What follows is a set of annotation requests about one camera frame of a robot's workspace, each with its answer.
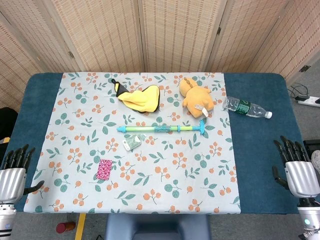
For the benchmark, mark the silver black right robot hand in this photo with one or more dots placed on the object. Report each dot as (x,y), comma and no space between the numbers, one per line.
(301,177)

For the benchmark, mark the clear bottle with green label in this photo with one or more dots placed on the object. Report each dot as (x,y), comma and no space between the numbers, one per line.
(246,107)

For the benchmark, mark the orange plush toy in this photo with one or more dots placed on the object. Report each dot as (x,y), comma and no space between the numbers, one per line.
(196,97)

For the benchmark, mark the small green white packet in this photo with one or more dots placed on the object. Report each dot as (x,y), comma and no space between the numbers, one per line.
(131,143)

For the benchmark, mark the blue felt table cover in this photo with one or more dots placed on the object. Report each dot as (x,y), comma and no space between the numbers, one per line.
(260,150)

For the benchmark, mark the green blue water squirter toy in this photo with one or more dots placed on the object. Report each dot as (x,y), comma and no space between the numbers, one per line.
(150,128)

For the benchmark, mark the yellow cloth with black trim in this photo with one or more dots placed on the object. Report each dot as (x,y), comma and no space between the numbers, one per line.
(142,98)

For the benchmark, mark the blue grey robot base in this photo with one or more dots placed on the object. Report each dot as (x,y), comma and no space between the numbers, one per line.
(157,226)

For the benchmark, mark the pink patterned card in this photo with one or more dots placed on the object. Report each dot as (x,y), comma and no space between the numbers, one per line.
(104,169)

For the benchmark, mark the bamboo folding screen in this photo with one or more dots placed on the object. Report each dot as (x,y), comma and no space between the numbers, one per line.
(175,35)

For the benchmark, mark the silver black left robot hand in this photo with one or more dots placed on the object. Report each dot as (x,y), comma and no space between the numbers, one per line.
(11,180)

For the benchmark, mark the yellow floor tape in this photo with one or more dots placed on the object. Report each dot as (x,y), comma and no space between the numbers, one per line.
(80,226)

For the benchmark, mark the white power strip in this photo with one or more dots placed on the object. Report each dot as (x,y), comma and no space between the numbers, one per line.
(308,100)

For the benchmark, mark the floral print tablecloth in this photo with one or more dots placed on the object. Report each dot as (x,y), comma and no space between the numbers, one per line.
(150,175)

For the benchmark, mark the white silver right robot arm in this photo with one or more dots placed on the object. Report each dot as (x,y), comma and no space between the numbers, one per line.
(310,217)

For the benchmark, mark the black bag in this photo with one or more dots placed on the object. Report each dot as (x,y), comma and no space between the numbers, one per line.
(6,125)

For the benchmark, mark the black box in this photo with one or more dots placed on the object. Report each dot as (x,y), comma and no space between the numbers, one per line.
(311,145)

